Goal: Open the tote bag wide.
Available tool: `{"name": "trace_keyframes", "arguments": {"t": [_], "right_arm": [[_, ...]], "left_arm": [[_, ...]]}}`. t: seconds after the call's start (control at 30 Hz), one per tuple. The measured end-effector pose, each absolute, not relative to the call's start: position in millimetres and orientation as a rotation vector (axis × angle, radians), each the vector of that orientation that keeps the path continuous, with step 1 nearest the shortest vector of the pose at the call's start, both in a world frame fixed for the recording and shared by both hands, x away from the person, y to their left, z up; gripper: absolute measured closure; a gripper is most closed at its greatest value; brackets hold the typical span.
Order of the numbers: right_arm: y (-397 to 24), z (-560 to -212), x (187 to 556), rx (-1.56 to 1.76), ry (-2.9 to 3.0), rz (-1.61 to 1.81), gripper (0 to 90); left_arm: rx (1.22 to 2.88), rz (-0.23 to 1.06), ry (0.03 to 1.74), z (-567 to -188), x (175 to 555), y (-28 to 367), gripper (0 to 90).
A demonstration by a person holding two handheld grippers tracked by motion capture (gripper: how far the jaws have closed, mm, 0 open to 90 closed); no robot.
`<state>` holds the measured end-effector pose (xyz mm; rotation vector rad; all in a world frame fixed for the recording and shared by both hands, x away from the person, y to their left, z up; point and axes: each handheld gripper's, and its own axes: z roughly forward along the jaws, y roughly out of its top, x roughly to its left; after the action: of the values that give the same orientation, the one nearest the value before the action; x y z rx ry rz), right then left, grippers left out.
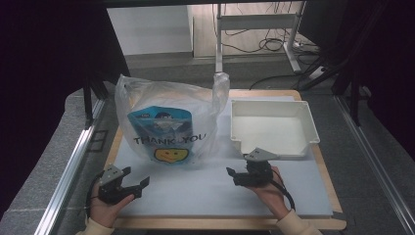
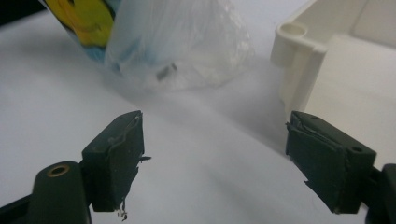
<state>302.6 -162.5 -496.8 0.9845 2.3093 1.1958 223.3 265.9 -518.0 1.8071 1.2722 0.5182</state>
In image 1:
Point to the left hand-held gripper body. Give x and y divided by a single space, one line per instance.
111 191

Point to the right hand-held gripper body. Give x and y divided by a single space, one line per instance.
259 173

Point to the clear printed plastic bag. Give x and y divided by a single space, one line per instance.
202 107

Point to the person's left hand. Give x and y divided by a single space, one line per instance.
104 212

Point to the person's right hand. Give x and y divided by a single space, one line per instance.
270 199

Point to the white table mat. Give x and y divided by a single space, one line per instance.
195 196

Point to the white plastic tray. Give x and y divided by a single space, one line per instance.
270 130

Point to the blue snack packet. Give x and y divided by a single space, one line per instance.
147 124

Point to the wooden framed white board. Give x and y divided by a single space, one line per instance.
228 223

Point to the black metal stand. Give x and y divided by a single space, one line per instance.
354 98
88 104

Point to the white power strip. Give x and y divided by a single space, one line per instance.
316 73

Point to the dark curtain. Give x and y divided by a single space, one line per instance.
385 58
42 81

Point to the aluminium rail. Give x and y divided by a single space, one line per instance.
65 182
375 166

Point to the white metal desk frame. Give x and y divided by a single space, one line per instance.
257 22

